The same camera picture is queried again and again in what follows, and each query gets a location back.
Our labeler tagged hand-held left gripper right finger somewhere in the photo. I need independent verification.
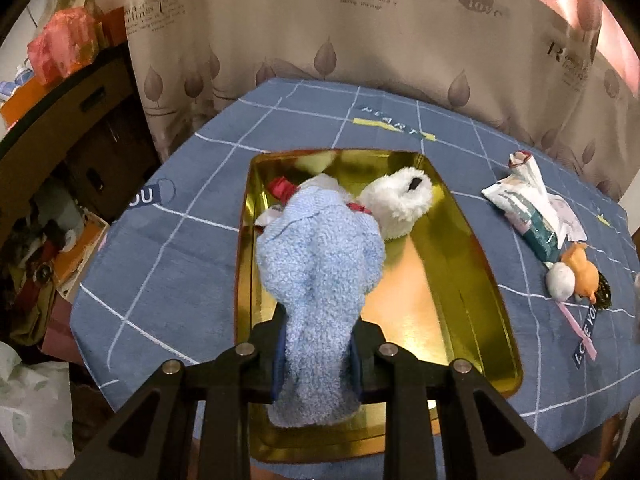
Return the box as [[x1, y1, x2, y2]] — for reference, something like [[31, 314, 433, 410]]
[[351, 321, 573, 480]]

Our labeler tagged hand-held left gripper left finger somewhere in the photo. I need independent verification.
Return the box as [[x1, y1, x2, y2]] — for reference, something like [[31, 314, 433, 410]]
[[64, 309, 288, 480]]

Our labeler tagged light blue fluffy sock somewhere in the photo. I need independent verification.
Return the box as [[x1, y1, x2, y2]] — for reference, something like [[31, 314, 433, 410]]
[[256, 185, 387, 429]]

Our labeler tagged gold metal tray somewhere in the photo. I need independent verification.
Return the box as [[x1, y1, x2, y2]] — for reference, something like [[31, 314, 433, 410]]
[[234, 148, 523, 462]]

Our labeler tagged white and green tissue packet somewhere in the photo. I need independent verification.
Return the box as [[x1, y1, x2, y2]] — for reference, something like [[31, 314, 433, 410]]
[[481, 162, 588, 264]]

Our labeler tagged white sock with red trim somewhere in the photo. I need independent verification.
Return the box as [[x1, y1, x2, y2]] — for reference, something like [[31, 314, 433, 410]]
[[507, 151, 548, 196], [254, 174, 374, 233]]

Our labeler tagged blue checked blanket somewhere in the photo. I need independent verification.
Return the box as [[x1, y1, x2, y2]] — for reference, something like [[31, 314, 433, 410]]
[[70, 77, 640, 453]]

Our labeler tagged white fluffy slipper sock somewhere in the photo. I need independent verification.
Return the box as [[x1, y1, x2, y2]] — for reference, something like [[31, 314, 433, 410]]
[[359, 167, 433, 240]]

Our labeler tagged white plush ball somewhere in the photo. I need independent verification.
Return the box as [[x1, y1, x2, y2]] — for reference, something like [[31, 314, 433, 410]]
[[546, 263, 576, 302]]

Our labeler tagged orange plush duck toy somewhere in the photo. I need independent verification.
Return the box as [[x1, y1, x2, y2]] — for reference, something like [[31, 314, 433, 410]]
[[560, 243, 600, 305]]

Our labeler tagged white leaf print cloth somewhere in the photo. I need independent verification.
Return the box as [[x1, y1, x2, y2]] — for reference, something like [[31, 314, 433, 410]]
[[0, 341, 76, 471]]

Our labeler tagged dark spiky toy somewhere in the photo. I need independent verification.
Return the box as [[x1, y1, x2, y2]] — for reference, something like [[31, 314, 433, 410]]
[[590, 272, 614, 311]]

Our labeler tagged wooden cabinet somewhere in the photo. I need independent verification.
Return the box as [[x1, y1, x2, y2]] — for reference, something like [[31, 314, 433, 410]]
[[0, 42, 161, 221]]

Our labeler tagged beige leaf print curtain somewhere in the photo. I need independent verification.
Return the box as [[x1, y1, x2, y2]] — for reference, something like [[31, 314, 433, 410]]
[[85, 0, 640, 202]]

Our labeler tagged orange box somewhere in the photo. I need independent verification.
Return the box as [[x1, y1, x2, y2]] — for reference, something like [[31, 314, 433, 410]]
[[0, 77, 53, 128]]

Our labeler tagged pink plastic bag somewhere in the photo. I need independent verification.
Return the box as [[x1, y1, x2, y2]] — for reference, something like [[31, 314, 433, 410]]
[[27, 8, 101, 85]]

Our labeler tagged pink satin curtain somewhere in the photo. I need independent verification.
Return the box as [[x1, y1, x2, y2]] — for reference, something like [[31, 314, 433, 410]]
[[475, 0, 640, 92]]

